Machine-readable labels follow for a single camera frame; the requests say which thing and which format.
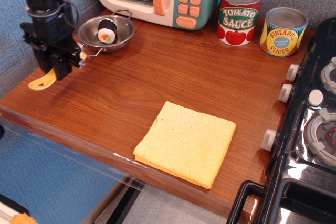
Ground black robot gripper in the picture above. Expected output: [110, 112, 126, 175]
[20, 6, 84, 81]

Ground yellow brush with white bristles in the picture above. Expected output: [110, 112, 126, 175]
[27, 52, 87, 91]

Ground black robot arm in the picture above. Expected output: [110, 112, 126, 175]
[20, 0, 84, 80]

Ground white stove knob bottom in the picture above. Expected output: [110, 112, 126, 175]
[261, 129, 277, 152]

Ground white stove knob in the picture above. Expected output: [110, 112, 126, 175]
[261, 129, 277, 152]
[278, 84, 292, 103]
[286, 64, 300, 82]

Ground toy sushi roll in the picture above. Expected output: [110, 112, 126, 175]
[97, 18, 117, 44]

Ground orange object bottom left corner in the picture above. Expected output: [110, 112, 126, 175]
[10, 214, 37, 224]

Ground yellow folded cloth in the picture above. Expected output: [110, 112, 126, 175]
[133, 101, 236, 189]

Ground tomato sauce can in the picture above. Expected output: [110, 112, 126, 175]
[217, 0, 261, 46]

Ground pineapple slices can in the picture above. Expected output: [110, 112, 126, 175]
[259, 7, 308, 57]

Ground white stove knob middle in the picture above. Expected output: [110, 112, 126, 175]
[278, 84, 292, 103]

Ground white stove knob top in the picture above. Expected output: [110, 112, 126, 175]
[286, 64, 300, 82]

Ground black toy stove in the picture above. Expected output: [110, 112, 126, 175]
[250, 18, 335, 223]

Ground silver metal bowl with handles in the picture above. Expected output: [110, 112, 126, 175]
[78, 9, 135, 57]

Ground black oven door handle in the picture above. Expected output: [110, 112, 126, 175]
[227, 180, 266, 224]

